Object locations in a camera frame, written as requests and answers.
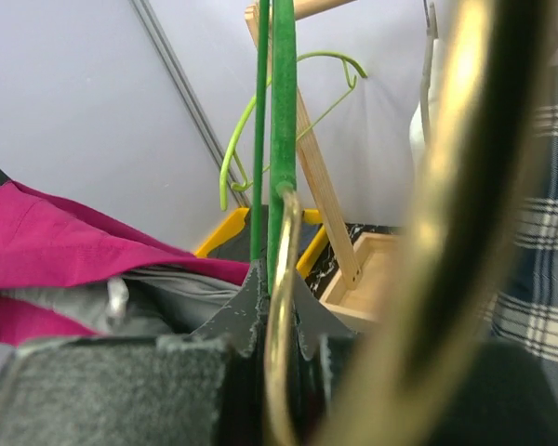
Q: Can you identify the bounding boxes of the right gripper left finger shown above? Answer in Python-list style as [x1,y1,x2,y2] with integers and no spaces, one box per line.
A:
[0,261,268,445]

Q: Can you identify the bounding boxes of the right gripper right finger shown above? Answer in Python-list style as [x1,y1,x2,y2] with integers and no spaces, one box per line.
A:
[294,273,558,445]

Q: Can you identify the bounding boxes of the magenta pleated skirt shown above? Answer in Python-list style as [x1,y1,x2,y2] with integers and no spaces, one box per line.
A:
[0,181,248,346]

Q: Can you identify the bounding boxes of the green velvet hanger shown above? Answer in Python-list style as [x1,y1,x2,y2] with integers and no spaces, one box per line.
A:
[249,0,554,446]

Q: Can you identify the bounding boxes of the white garment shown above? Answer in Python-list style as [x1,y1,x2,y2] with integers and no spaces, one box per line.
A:
[408,38,447,190]

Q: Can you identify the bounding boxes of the grey hanger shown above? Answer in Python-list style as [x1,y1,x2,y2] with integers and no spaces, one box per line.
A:
[419,0,438,145]

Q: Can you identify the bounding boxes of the lime green hanger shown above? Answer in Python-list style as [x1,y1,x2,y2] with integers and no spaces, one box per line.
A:
[219,49,368,211]

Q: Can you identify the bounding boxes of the navy plaid garment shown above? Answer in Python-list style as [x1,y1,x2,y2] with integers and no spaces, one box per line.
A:
[491,66,558,397]

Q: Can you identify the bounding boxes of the yellow plastic tray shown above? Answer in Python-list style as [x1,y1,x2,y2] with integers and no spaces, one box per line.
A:
[194,207,328,279]

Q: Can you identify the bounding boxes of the wooden clothes rack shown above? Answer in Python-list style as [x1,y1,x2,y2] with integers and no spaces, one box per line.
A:
[244,0,558,334]

